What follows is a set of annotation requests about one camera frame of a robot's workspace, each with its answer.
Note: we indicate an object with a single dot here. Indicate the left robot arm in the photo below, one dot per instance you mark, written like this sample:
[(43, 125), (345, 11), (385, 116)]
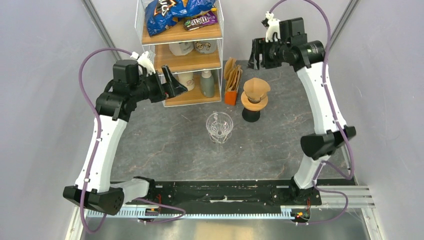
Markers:
[(131, 83)]

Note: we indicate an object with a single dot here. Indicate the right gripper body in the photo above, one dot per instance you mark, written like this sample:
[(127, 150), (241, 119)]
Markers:
[(271, 53)]

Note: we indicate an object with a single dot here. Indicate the white cylindrical bottle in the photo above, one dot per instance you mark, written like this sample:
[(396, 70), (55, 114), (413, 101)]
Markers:
[(187, 80)]

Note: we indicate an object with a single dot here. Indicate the grey green spray bottle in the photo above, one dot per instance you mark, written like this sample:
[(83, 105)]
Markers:
[(207, 84)]

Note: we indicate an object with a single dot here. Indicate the round wooden dripper stand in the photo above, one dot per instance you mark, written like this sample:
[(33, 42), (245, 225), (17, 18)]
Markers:
[(255, 107)]

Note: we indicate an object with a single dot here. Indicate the glass carafe with brown band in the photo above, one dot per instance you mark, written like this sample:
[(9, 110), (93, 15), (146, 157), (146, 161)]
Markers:
[(220, 139)]

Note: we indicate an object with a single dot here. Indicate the clear glass dripper with handle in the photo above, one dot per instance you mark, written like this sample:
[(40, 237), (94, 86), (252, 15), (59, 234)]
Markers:
[(219, 123)]

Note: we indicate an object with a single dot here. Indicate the black coffee server pot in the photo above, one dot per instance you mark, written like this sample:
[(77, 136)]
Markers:
[(250, 116)]

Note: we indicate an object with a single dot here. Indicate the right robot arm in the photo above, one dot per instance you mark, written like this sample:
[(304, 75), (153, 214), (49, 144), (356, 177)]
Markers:
[(286, 42)]

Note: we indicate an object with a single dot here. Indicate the aluminium frame rail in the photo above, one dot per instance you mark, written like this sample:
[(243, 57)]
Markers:
[(347, 212)]

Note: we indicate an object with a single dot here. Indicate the orange filter holder box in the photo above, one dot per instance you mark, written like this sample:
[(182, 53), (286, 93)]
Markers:
[(231, 92)]

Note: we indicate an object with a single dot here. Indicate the white printed cup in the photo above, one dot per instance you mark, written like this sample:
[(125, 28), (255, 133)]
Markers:
[(205, 46)]

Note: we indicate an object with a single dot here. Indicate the brown paper filter stack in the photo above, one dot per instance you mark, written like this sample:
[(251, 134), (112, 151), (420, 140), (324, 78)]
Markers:
[(232, 75)]

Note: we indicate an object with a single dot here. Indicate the white wire shelf rack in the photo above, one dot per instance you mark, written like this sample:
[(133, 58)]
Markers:
[(195, 57)]

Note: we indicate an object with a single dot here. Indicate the brown paper coffee filter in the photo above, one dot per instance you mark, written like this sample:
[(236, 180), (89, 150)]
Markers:
[(256, 87)]

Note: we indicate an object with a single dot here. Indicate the clear ribbed glass dripper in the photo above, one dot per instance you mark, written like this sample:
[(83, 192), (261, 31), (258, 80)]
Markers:
[(256, 99)]

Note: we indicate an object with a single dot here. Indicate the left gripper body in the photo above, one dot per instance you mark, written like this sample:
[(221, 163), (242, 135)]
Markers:
[(167, 87)]

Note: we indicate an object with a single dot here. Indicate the blue chips bag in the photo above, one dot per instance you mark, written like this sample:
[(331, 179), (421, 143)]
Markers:
[(160, 15)]

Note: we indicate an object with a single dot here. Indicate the purple candy bag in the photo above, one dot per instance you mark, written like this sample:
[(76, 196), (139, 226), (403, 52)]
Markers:
[(200, 21)]

